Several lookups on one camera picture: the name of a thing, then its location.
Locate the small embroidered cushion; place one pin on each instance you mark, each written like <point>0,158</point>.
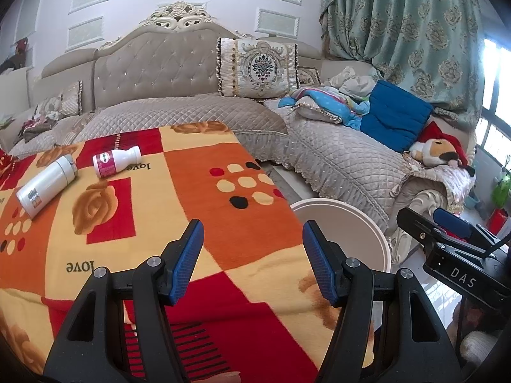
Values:
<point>309,76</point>

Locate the green plastic bag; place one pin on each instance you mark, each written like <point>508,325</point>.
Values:
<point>501,191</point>

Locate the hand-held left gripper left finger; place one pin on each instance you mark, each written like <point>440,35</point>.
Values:
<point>187,263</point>

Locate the grey tufted sofa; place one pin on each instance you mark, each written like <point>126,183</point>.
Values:
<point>159,72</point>

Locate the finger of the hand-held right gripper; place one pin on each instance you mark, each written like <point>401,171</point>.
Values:
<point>417,225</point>
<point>453,222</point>

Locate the window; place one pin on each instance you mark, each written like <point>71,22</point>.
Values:
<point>497,87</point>

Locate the floral beige cushion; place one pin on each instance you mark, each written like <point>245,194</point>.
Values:
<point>64,101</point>

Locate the white thermos bottle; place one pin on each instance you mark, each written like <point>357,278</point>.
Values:
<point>44,187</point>

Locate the large embroidered beige cushion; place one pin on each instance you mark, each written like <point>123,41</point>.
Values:
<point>259,68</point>

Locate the white cabinet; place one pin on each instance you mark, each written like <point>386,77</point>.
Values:
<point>14,91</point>

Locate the beige crumpled garment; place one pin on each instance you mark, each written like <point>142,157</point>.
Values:
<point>355,83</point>

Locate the orange red patterned blanket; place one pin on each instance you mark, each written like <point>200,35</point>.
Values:
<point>259,227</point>

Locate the green patterned curtain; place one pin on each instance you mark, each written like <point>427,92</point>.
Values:
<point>407,28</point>

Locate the colourful children's blanket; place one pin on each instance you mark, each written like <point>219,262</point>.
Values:
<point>327,105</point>

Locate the blue folded quilt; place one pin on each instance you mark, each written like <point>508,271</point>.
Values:
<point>395,117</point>

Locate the red ornament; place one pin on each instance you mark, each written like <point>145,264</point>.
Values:
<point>20,48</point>

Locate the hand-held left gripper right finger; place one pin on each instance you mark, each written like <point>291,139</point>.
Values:
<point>319,263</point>

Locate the plush toy with red hat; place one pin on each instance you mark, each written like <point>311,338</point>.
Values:
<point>435,149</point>

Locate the white bottle with pink label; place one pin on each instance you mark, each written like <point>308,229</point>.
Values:
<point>111,163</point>

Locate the pile of dark clothes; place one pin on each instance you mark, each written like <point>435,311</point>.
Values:
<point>38,125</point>

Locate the round white bin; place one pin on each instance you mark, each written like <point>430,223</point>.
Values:
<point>351,227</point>

